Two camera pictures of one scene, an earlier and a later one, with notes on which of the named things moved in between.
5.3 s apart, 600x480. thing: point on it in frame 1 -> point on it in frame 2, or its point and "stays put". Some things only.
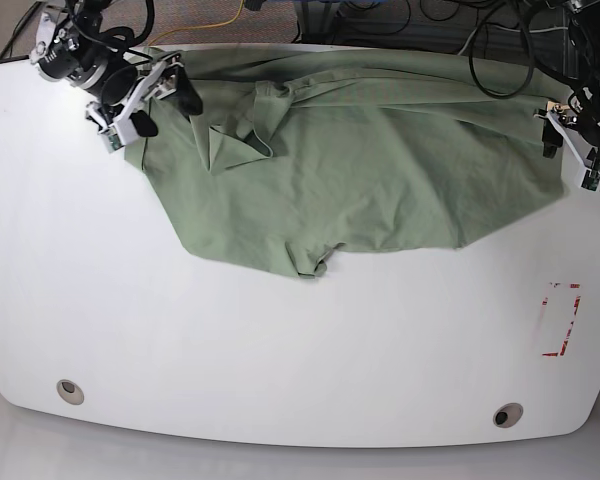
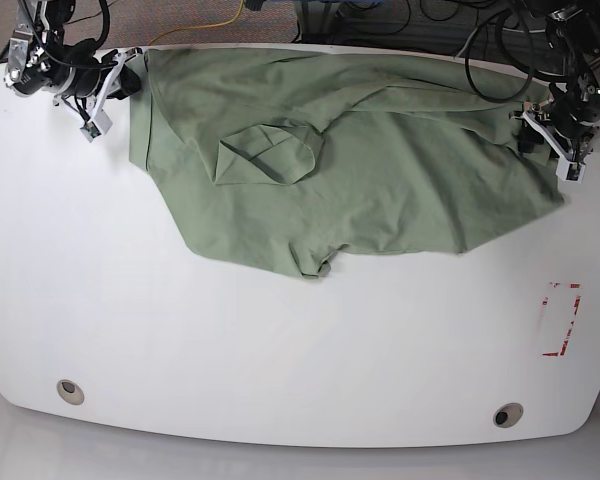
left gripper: (158, 82) -> (87, 83)
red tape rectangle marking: (576, 306) stays put
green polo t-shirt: (309, 148) stays put
